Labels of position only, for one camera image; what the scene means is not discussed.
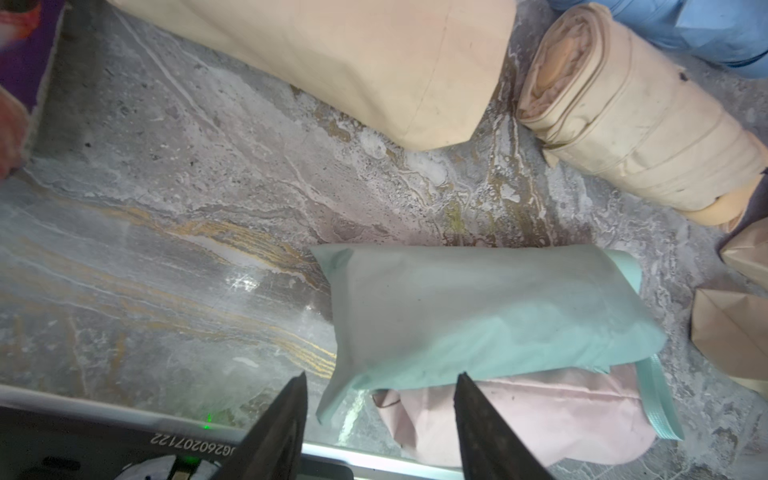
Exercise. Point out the green sleeved umbrella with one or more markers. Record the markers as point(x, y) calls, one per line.
point(411, 317)

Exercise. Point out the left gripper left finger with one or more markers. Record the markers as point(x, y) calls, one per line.
point(272, 448)

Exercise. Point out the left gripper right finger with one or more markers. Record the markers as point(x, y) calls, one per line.
point(489, 448)

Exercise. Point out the pink sleeved umbrella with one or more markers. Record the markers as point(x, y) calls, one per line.
point(560, 414)

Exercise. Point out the beige umbrella sleeve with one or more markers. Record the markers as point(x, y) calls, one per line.
point(730, 330)
point(747, 253)

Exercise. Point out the blue umbrella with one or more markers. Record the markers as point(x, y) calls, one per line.
point(690, 27)

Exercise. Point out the purple snack bag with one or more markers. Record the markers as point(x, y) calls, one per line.
point(30, 32)

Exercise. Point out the beige sleeved umbrella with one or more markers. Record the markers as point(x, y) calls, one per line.
point(420, 72)

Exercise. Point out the aluminium front rail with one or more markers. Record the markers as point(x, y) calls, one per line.
point(51, 436)

